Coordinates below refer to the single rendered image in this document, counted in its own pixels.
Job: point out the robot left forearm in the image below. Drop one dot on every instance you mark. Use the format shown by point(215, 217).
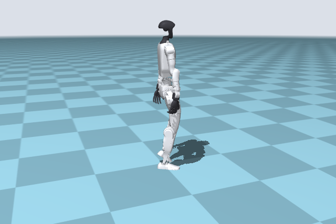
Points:
point(159, 79)

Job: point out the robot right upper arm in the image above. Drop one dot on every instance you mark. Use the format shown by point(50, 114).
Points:
point(170, 54)

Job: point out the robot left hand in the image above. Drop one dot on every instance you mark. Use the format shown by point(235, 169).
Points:
point(157, 96)

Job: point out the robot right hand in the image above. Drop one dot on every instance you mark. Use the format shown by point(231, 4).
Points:
point(174, 105)

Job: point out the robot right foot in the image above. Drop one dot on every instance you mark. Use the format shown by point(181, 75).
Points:
point(169, 166)

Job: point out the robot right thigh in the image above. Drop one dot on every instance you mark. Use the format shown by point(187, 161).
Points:
point(174, 118)

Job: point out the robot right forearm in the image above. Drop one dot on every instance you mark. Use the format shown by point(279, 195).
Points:
point(175, 83)

